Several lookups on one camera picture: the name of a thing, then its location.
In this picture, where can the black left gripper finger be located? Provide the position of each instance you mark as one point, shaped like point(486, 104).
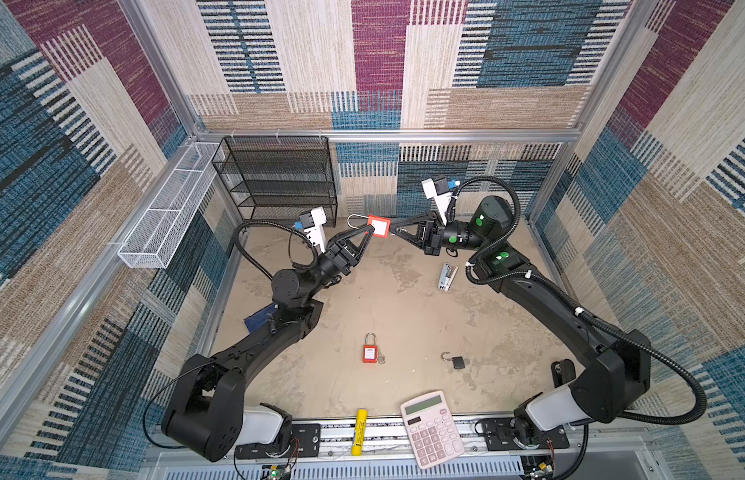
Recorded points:
point(344, 239)
point(357, 242)

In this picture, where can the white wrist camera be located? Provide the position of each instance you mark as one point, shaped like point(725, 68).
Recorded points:
point(312, 224)
point(441, 191)

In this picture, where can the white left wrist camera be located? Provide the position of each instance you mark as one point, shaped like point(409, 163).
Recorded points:
point(312, 224)

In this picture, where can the white wire mesh basket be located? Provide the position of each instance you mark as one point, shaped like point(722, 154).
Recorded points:
point(154, 240)

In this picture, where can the red padlock with label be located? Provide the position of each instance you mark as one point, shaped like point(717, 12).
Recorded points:
point(370, 350)

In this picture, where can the small black padlock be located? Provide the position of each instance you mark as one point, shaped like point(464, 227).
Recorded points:
point(457, 362)

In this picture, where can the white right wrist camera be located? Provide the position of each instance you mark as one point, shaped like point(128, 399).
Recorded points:
point(441, 191)

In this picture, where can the grey stapler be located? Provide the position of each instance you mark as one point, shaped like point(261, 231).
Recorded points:
point(447, 277)

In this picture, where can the pink calculator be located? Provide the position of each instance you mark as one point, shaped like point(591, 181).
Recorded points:
point(432, 430)

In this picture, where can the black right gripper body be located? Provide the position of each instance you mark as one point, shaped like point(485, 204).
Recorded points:
point(442, 236)

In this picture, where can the yellow marker pen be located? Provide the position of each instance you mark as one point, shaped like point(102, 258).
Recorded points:
point(359, 432)

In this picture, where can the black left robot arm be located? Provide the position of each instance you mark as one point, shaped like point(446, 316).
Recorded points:
point(206, 411)

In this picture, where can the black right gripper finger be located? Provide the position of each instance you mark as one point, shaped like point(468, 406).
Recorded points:
point(415, 239)
point(400, 224)

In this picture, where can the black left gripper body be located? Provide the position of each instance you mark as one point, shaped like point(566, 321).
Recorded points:
point(336, 264)

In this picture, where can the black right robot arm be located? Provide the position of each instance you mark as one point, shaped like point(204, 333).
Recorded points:
point(617, 372)

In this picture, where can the black mesh shelf rack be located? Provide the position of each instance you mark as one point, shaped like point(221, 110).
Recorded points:
point(277, 178)

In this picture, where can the dark blue book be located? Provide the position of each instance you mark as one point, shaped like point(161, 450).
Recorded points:
point(260, 318)

